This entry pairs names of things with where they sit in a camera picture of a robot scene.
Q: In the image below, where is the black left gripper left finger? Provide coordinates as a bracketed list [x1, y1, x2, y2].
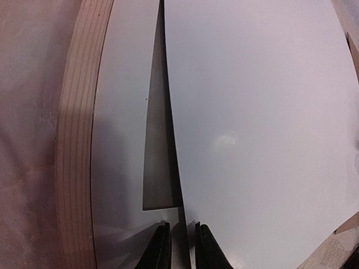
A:
[136, 222, 172, 269]

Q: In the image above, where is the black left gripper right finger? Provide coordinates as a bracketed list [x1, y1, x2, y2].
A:
[195, 222, 233, 269]

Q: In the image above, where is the clear acrylic glass sheet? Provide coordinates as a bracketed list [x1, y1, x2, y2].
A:
[142, 1, 182, 211]

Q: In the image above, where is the pink wooden picture frame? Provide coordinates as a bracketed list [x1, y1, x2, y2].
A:
[54, 1, 113, 268]

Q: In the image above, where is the dark landscape photo print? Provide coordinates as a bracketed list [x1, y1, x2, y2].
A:
[164, 1, 358, 268]

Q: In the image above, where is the white photo mat board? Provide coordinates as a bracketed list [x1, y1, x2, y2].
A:
[91, 1, 190, 268]

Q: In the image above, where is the brown cardboard backing board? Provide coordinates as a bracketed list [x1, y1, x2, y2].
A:
[334, 32, 358, 234]

